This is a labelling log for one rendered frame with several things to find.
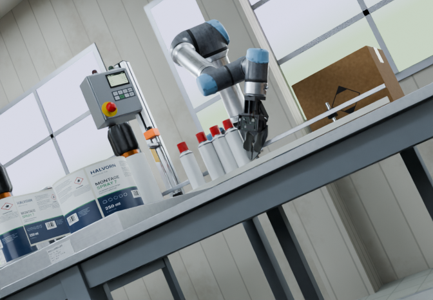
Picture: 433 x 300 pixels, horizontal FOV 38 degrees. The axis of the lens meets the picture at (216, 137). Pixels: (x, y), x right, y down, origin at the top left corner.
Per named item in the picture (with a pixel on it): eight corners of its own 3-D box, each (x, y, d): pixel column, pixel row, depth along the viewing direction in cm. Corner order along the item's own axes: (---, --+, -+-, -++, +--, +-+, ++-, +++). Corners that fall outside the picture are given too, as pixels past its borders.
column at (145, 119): (181, 225, 233) (113, 65, 243) (186, 223, 238) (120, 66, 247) (191, 220, 232) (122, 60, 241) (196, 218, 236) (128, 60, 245)
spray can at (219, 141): (228, 185, 210) (203, 129, 213) (232, 183, 215) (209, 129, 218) (241, 178, 208) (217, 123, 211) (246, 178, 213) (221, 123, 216)
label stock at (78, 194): (79, 239, 170) (60, 190, 172) (147, 210, 172) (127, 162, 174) (66, 238, 150) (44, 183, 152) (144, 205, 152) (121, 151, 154)
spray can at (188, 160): (194, 200, 215) (171, 146, 217) (201, 198, 219) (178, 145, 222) (207, 194, 213) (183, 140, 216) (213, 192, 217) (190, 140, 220)
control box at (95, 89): (96, 130, 238) (78, 85, 240) (135, 119, 247) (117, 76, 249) (105, 121, 229) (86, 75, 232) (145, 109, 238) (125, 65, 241)
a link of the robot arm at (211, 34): (232, 155, 259) (181, 31, 251) (263, 140, 262) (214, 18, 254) (240, 157, 247) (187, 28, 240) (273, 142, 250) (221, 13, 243)
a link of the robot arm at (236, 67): (220, 65, 218) (229, 64, 207) (248, 53, 220) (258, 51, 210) (228, 85, 219) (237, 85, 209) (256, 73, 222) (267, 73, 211)
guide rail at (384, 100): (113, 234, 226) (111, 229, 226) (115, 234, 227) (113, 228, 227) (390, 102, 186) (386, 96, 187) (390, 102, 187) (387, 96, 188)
